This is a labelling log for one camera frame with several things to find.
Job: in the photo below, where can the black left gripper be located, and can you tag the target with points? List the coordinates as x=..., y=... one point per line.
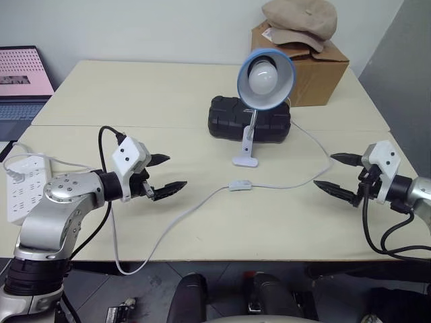
x=139, y=185

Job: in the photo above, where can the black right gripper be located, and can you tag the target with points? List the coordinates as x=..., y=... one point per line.
x=368, y=178

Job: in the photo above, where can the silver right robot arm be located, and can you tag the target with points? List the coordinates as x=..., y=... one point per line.
x=421, y=193

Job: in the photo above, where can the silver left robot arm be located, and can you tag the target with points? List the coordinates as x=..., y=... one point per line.
x=50, y=215

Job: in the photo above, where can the blue shade desk lamp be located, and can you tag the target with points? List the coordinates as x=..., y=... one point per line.
x=247, y=141

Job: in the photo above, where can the black ribbed plastic case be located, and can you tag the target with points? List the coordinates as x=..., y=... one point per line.
x=229, y=117

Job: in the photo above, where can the brown cardboard box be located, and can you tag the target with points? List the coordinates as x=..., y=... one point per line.
x=320, y=84

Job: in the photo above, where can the dark rounded narrow shape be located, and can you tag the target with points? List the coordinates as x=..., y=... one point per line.
x=188, y=296

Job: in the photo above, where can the white round light bulb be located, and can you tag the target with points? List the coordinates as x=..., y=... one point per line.
x=262, y=79

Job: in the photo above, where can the dark rounded wide shape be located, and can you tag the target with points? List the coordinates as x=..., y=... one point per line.
x=272, y=292

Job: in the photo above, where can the white power strip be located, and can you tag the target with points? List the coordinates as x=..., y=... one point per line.
x=23, y=191

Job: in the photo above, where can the brownish beige flat cap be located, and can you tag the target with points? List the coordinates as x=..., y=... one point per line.
x=296, y=39

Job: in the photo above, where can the small black metal device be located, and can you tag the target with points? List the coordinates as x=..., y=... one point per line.
x=121, y=311

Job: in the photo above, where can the white paper label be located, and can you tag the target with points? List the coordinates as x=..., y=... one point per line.
x=267, y=33

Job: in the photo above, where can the light beige flat cap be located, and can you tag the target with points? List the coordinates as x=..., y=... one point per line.
x=303, y=17

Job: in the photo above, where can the laptop with pink screen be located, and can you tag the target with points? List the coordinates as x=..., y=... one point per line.
x=20, y=74

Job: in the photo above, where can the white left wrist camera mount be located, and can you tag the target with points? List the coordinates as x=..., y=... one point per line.
x=126, y=156

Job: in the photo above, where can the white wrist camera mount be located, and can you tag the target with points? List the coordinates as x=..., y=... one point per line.
x=387, y=158
x=126, y=156

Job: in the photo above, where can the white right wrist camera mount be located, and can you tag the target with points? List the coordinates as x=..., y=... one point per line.
x=387, y=158

